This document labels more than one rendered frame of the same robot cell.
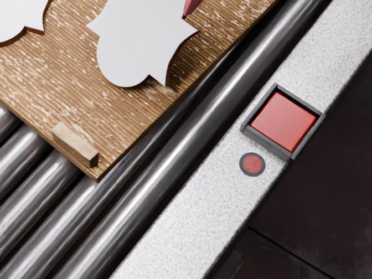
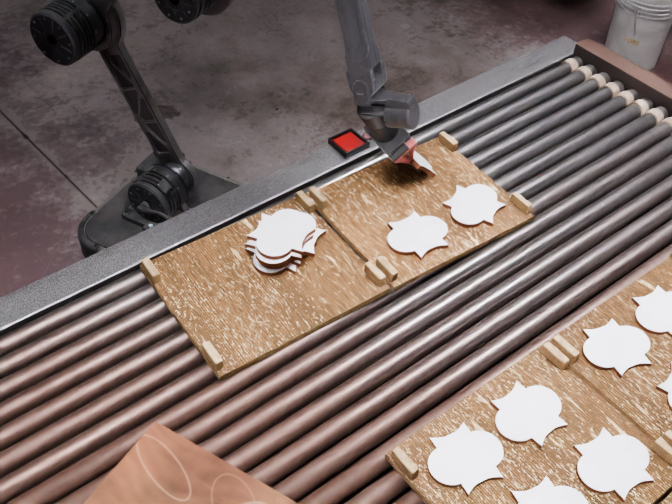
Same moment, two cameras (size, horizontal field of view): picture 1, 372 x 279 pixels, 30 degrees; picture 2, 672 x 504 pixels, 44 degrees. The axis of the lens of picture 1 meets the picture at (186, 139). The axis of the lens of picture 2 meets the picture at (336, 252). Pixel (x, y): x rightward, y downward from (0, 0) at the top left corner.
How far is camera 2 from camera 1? 2.09 m
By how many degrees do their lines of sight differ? 69
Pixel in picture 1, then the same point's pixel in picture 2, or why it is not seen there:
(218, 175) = not seen: hidden behind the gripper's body
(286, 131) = (349, 137)
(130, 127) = (421, 148)
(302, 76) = (328, 160)
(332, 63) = (310, 162)
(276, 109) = (350, 145)
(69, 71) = (445, 172)
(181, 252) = not seen: hidden behind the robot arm
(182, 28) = not seen: hidden behind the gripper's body
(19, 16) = (467, 192)
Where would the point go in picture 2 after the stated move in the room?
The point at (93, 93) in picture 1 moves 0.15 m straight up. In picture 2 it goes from (435, 163) to (443, 113)
